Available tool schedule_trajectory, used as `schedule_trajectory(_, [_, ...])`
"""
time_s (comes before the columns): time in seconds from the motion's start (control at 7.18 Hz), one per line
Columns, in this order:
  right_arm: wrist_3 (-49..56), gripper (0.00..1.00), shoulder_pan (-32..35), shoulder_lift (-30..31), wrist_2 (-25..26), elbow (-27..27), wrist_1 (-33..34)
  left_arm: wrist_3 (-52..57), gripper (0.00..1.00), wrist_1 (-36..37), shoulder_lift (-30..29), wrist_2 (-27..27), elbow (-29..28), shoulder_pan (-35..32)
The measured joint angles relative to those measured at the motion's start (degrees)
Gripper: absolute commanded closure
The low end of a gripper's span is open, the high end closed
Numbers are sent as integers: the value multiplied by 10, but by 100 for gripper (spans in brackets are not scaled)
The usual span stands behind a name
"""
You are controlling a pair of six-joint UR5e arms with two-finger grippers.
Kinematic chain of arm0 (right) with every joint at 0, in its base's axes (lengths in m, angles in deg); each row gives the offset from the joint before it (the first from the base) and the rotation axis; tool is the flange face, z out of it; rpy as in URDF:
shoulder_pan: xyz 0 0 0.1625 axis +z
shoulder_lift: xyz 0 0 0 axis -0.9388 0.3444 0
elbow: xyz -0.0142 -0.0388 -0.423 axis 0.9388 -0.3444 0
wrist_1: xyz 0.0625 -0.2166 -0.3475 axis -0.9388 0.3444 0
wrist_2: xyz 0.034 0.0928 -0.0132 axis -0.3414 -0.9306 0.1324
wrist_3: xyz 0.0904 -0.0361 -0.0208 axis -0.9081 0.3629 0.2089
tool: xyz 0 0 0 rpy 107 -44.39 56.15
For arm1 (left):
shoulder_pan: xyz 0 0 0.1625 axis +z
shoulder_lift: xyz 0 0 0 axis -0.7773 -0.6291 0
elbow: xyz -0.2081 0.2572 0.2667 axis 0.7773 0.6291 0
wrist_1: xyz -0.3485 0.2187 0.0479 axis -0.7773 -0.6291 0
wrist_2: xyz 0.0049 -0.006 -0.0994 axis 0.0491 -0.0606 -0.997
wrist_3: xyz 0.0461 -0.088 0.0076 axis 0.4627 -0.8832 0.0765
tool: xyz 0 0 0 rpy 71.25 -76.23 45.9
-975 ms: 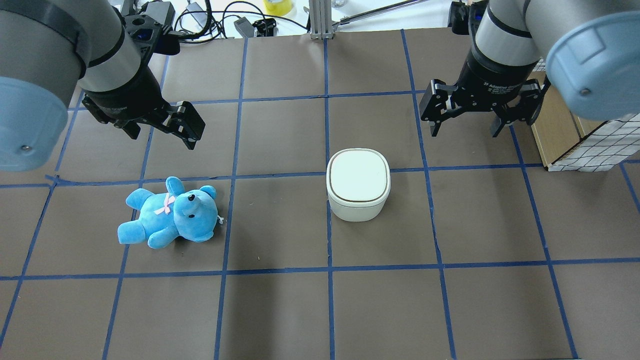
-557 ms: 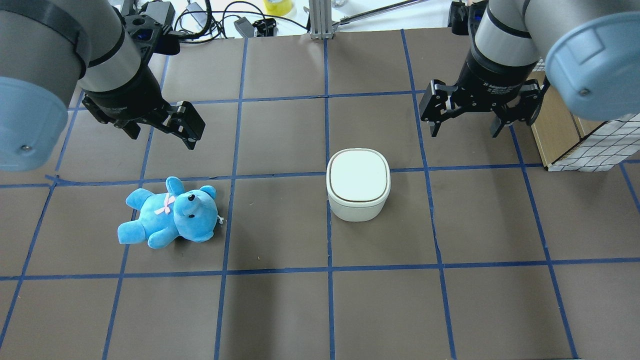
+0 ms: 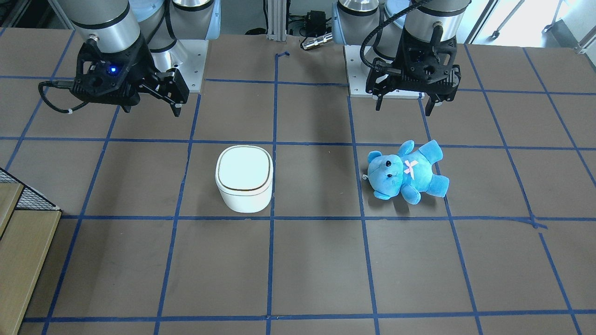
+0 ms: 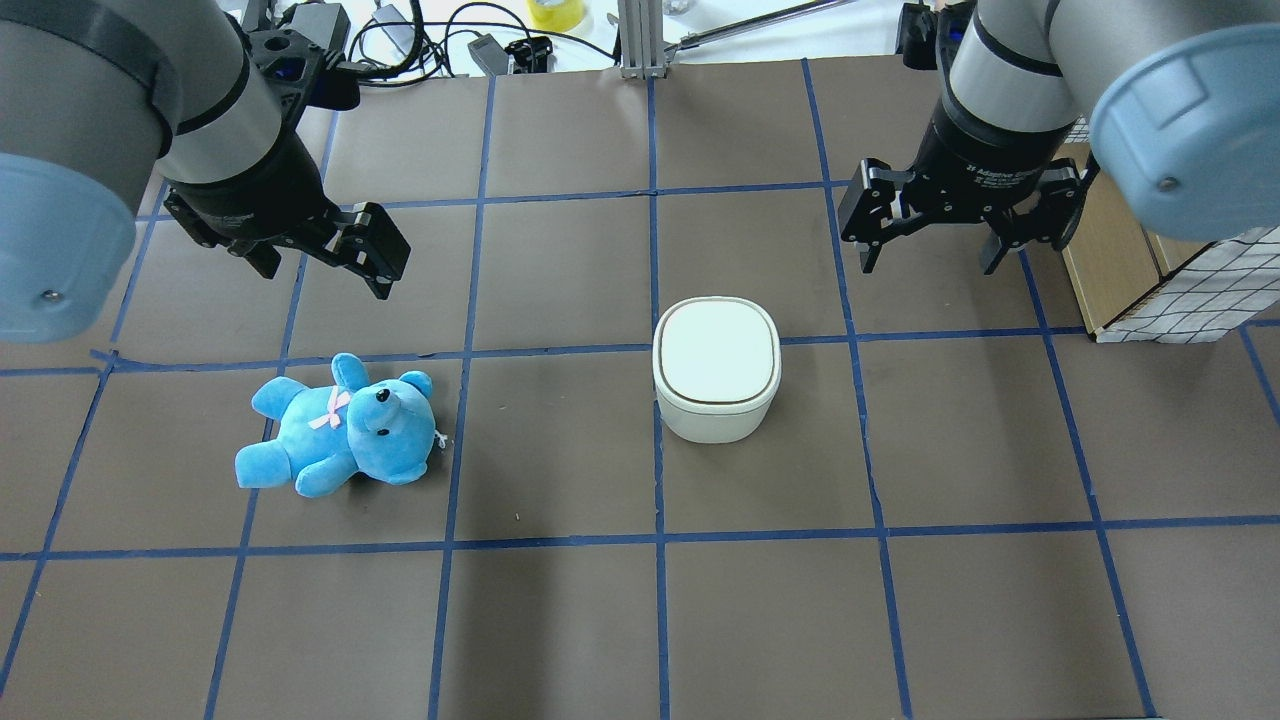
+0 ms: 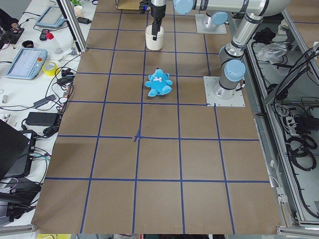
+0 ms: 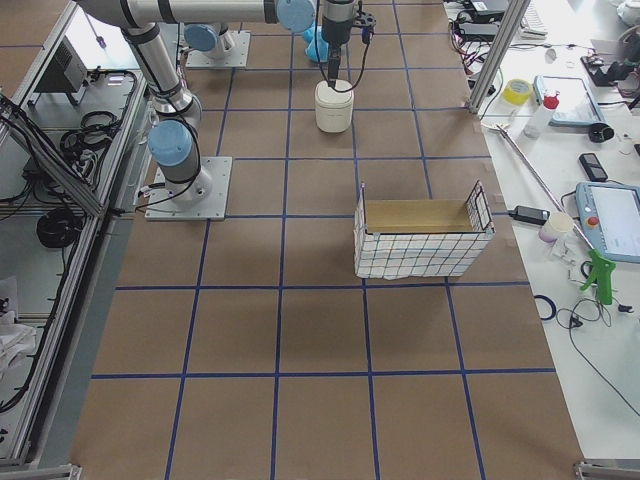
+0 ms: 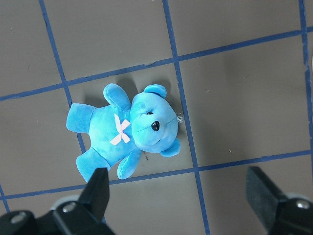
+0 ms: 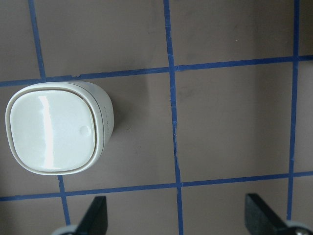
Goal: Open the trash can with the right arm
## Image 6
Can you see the teach pendant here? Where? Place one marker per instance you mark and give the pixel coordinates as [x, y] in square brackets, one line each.
[577, 105]
[609, 218]

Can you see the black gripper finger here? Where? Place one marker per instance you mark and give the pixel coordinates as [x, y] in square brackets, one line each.
[333, 65]

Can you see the white paper cup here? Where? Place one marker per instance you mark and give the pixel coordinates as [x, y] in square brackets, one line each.
[557, 225]

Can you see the white trash can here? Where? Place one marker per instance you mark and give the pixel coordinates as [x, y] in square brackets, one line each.
[333, 110]

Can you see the grey control box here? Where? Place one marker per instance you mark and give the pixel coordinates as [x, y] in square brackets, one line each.
[65, 74]

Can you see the black power adapter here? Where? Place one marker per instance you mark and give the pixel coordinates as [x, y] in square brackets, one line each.
[529, 215]

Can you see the black phone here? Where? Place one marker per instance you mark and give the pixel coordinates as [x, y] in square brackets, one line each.
[592, 167]

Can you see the yellow tape roll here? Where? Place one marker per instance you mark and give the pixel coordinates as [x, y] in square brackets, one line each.
[517, 91]

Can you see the aluminium frame post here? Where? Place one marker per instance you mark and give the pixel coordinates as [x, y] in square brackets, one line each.
[509, 26]

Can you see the green handled grabber tool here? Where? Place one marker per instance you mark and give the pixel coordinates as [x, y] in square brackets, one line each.
[602, 268]

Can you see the wire grid storage box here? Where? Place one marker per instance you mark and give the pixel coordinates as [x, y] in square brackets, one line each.
[397, 239]

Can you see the near teach pendant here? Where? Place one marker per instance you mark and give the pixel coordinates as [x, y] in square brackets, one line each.
[609, 218]

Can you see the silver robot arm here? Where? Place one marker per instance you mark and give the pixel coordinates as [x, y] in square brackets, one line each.
[173, 141]
[212, 40]

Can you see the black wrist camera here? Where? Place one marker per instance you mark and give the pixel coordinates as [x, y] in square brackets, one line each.
[366, 23]

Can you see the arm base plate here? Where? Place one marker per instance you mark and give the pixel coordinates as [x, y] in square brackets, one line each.
[206, 198]
[237, 59]

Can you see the red capped white bottle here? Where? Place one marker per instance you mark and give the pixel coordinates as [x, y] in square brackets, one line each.
[543, 115]

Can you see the far teach pendant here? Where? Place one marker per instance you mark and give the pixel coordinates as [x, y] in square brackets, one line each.
[577, 105]

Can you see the blue teddy bear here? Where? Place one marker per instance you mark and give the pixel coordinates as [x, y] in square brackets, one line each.
[317, 48]

